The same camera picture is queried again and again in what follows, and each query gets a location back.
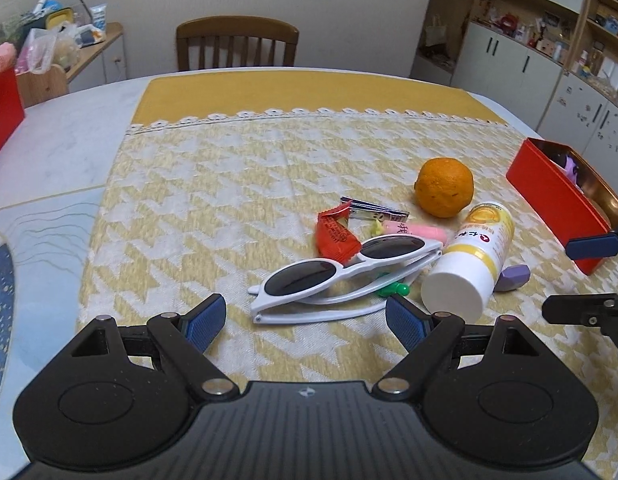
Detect green pushpin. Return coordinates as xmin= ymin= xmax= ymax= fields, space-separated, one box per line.
xmin=377 ymin=282 xmax=410 ymax=298

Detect white yellow vitamin bottle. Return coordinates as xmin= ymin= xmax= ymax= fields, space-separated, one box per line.
xmin=421 ymin=202 xmax=515 ymax=323

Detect pink eraser tube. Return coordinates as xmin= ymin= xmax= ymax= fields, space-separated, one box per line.
xmin=379 ymin=221 xmax=449 ymax=245

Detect white sunglasses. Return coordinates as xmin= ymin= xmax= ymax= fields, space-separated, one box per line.
xmin=249 ymin=233 xmax=443 ymax=325

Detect red snack packet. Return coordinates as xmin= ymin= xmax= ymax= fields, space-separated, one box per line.
xmin=315 ymin=200 xmax=361 ymax=264

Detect silver nail clipper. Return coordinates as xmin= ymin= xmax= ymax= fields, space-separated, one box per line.
xmin=341 ymin=196 xmax=409 ymax=222

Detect orange fruit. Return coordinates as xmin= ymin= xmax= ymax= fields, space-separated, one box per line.
xmin=414 ymin=157 xmax=474 ymax=219

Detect purple toy pony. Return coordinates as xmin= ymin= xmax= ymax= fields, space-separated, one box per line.
xmin=559 ymin=155 xmax=578 ymax=185

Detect red tin box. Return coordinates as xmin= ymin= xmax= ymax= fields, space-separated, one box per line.
xmin=507 ymin=138 xmax=618 ymax=275

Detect purple eraser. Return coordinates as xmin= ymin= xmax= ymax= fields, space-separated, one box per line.
xmin=494 ymin=264 xmax=530 ymax=292

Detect wooden side cabinet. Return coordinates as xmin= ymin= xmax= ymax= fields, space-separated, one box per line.
xmin=17 ymin=22 xmax=128 ymax=108

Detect wooden chair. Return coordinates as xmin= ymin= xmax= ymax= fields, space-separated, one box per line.
xmin=175 ymin=15 xmax=299 ymax=72

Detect white wall cabinet unit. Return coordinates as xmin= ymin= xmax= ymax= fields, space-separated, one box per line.
xmin=412 ymin=0 xmax=618 ymax=186

